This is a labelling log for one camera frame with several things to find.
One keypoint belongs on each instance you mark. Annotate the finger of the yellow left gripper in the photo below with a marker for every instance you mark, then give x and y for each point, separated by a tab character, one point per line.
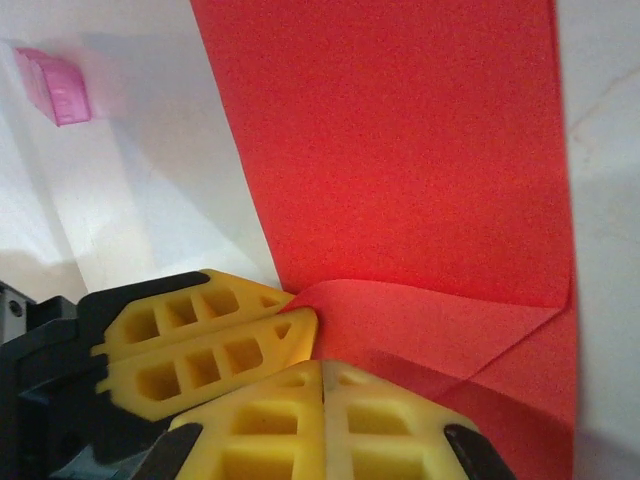
295	345
200	287

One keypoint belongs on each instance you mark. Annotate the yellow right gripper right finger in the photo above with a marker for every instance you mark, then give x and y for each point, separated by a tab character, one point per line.
340	400

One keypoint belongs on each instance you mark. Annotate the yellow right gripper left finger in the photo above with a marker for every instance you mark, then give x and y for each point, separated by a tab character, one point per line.
310	400

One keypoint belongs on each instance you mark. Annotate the red square paper sheet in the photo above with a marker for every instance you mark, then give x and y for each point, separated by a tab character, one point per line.
400	175

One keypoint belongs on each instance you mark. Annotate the pink pill box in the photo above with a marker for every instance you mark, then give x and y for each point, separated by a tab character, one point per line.
62	92

